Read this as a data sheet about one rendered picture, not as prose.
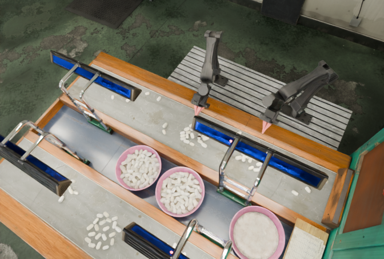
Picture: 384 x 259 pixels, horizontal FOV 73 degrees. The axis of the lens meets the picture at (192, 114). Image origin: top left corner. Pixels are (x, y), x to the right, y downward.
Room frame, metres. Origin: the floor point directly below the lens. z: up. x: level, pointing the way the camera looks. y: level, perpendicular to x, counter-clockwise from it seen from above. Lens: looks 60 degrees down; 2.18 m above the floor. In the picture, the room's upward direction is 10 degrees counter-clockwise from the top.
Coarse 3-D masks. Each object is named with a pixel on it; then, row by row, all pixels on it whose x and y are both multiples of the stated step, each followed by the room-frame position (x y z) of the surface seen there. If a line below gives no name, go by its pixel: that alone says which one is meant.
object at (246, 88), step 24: (192, 48) 1.46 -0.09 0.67; (192, 72) 1.22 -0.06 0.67; (240, 72) 1.15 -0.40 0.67; (216, 96) 0.98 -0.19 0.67; (240, 96) 0.95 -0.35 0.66; (264, 96) 0.91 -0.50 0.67; (288, 120) 0.71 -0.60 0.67; (312, 120) 0.68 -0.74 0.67; (336, 120) 0.65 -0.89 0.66; (336, 144) 0.50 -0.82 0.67
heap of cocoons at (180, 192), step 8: (176, 176) 0.45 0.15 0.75; (184, 176) 0.45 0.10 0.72; (192, 176) 0.43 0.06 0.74; (168, 184) 0.41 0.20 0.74; (176, 184) 0.40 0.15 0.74; (184, 184) 0.40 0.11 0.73; (192, 184) 0.39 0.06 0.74; (160, 192) 0.38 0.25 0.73; (168, 192) 0.37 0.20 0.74; (176, 192) 0.36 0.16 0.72; (184, 192) 0.35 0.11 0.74; (192, 192) 0.35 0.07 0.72; (200, 192) 0.34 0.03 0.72; (160, 200) 0.33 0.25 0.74; (168, 200) 0.33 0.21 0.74; (176, 200) 0.32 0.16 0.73; (184, 200) 0.31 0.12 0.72; (192, 200) 0.31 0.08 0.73; (168, 208) 0.28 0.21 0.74; (176, 208) 0.28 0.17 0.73; (184, 208) 0.27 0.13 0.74; (192, 208) 0.26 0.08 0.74
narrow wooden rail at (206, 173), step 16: (64, 96) 1.13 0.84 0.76; (80, 112) 1.02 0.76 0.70; (112, 128) 0.84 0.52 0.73; (128, 128) 0.80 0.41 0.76; (144, 144) 0.67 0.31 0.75; (160, 144) 0.65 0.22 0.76; (176, 160) 0.53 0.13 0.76; (192, 160) 0.52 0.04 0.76; (208, 176) 0.41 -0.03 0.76; (240, 192) 0.30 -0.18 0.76; (256, 192) 0.28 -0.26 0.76; (272, 208) 0.19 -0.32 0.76; (288, 208) 0.18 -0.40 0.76; (288, 224) 0.11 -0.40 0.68
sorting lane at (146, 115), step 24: (96, 96) 1.10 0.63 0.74; (120, 96) 1.07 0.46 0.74; (144, 96) 1.03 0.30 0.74; (120, 120) 0.88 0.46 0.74; (144, 120) 0.85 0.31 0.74; (168, 120) 0.82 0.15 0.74; (192, 120) 0.79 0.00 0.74; (216, 120) 0.76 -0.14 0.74; (168, 144) 0.65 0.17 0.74; (216, 144) 0.60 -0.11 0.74; (264, 144) 0.55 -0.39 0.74; (216, 168) 0.45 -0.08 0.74; (240, 168) 0.43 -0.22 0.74; (264, 192) 0.28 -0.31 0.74; (288, 192) 0.26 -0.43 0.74; (312, 192) 0.24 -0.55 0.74; (312, 216) 0.13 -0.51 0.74
